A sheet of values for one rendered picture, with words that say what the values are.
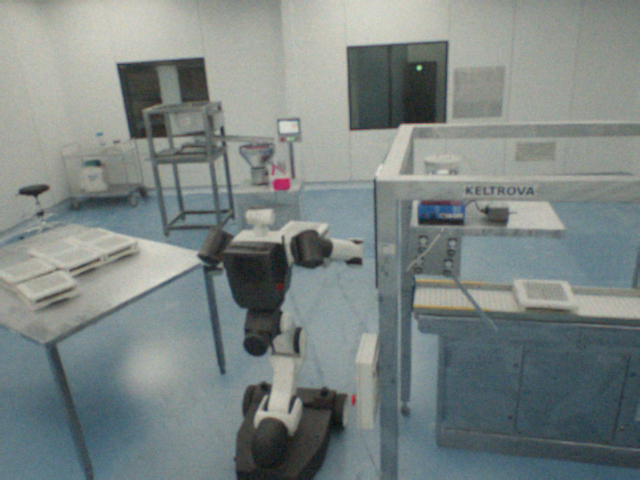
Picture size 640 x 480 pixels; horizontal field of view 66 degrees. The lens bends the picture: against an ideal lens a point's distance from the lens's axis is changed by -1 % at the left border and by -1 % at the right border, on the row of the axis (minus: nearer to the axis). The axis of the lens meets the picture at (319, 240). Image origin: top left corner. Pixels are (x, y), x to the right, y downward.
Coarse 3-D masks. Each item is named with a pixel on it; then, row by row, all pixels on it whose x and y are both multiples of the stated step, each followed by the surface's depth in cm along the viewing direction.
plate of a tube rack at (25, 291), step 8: (56, 272) 275; (64, 272) 274; (48, 280) 264; (72, 280) 263; (16, 288) 260; (24, 288) 257; (48, 288) 255; (56, 288) 255; (64, 288) 257; (24, 296) 252; (32, 296) 247; (40, 296) 249
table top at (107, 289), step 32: (0, 256) 323; (128, 256) 310; (160, 256) 307; (192, 256) 304; (0, 288) 276; (96, 288) 269; (128, 288) 267; (160, 288) 272; (0, 320) 241; (32, 320) 239; (64, 320) 237; (96, 320) 241
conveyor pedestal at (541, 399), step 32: (448, 352) 239; (480, 352) 236; (512, 352) 232; (544, 352) 228; (576, 352) 225; (608, 352) 221; (448, 384) 246; (480, 384) 242; (512, 384) 238; (544, 384) 234; (576, 384) 231; (608, 384) 227; (448, 416) 253; (480, 416) 249; (512, 416) 244; (544, 416) 241; (576, 416) 237; (608, 416) 233; (480, 448) 257; (512, 448) 252; (544, 448) 248; (576, 448) 242; (608, 448) 238
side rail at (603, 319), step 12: (420, 312) 229; (432, 312) 228; (444, 312) 226; (456, 312) 225; (468, 312) 224; (492, 312) 221; (504, 312) 220; (516, 312) 219; (528, 312) 218; (540, 312) 217; (552, 312) 216; (636, 324) 209
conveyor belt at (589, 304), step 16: (416, 288) 254; (432, 288) 252; (432, 304) 237; (448, 304) 236; (464, 304) 235; (480, 304) 234; (496, 304) 233; (512, 304) 232; (592, 304) 228; (608, 304) 227; (624, 304) 226; (416, 320) 233; (544, 320) 219
